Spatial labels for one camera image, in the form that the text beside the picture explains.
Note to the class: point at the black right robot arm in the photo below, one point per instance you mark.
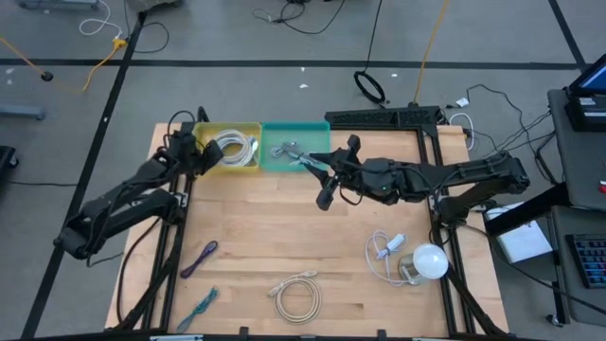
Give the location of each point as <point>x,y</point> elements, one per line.
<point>473,173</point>

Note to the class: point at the black device box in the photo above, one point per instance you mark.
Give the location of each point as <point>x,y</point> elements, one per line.
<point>587,116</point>

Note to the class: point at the grey base bar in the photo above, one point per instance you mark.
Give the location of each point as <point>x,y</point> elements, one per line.
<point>21,112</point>

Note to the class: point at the open laptop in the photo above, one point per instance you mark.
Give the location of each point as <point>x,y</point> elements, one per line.
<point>594,78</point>

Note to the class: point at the white round dome lamp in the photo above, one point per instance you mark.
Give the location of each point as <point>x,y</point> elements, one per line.
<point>431,260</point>

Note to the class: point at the black perforated mount plate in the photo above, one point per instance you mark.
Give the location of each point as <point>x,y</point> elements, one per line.
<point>379,117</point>

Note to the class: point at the black aluminium table frame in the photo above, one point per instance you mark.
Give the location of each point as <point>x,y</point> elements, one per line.
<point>171,284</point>

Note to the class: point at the teal plastic bin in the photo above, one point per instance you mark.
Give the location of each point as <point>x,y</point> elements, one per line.
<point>312,137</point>

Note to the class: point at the grey side desk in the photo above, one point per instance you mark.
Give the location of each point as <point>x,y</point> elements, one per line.
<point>582,166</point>

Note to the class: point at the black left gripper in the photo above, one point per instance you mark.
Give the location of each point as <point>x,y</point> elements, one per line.
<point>187,154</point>

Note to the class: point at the black floor disc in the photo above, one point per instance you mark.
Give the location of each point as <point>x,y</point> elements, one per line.
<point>46,76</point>

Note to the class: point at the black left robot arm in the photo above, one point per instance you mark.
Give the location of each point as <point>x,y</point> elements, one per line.
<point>118,208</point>

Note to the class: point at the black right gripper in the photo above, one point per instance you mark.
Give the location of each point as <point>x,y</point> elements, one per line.
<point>357,177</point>

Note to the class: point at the black caster wheel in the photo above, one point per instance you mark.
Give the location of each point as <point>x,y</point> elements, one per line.
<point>7,158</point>

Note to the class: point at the black backlit keyboard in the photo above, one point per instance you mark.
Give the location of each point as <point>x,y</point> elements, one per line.
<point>592,260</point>

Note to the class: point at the white paper box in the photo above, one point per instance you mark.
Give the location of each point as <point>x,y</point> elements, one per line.
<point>525,241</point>

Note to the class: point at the yellow plastic bin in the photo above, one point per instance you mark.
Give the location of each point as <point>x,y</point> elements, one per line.
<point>227,125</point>

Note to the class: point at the white power adapter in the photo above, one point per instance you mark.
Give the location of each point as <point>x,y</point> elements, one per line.
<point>462,102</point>

